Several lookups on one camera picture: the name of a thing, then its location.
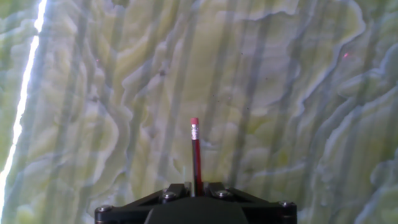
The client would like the red pencil with pink eraser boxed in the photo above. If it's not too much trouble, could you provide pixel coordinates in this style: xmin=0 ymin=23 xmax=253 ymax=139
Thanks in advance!
xmin=190 ymin=117 xmax=204 ymax=198

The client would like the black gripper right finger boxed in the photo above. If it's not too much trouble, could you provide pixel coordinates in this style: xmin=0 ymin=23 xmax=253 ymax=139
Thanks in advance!
xmin=201 ymin=182 xmax=297 ymax=224

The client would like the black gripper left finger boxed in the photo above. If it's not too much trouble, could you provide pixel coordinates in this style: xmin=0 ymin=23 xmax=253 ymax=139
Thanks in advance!
xmin=94 ymin=182 xmax=195 ymax=224

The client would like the green marble pattern mat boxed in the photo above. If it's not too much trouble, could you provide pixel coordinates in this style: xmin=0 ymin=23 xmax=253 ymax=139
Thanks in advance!
xmin=0 ymin=0 xmax=398 ymax=224

